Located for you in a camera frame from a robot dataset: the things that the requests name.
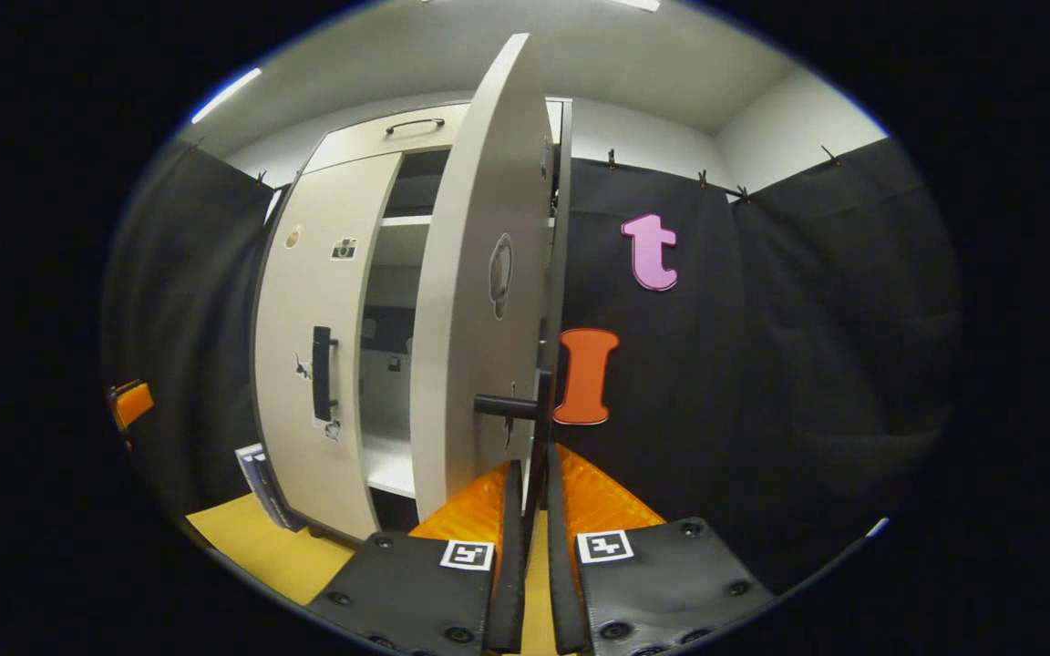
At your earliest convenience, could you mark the beige cabinet drawer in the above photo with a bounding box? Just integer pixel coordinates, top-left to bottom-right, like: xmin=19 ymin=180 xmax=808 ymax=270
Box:
xmin=306 ymin=102 xmax=471 ymax=174

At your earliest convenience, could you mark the dark blue cardboard box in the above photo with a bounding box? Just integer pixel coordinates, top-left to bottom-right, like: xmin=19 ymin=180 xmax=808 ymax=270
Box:
xmin=252 ymin=451 xmax=307 ymax=533

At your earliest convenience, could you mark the black-cat-sticker beige shoe cabinet door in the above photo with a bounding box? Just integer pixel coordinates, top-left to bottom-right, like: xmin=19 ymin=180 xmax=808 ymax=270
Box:
xmin=408 ymin=33 xmax=557 ymax=525

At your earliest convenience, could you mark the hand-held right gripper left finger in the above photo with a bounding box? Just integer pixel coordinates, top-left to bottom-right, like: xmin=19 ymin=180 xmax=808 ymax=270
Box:
xmin=304 ymin=458 xmax=528 ymax=656

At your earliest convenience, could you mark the beige double-door shoe cabinet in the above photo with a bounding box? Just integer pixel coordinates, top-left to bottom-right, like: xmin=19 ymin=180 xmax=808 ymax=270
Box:
xmin=250 ymin=96 xmax=574 ymax=546

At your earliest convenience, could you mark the camera-sticker beige shoe cabinet door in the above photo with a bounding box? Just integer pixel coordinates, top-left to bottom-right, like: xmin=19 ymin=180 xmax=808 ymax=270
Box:
xmin=252 ymin=150 xmax=406 ymax=542

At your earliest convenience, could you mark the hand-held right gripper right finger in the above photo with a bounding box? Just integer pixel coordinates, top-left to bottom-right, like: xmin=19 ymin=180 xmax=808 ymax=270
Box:
xmin=545 ymin=444 xmax=777 ymax=656

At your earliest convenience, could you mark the narrow ceiling light panel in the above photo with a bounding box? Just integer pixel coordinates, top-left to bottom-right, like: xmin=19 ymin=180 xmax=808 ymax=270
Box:
xmin=190 ymin=67 xmax=263 ymax=126

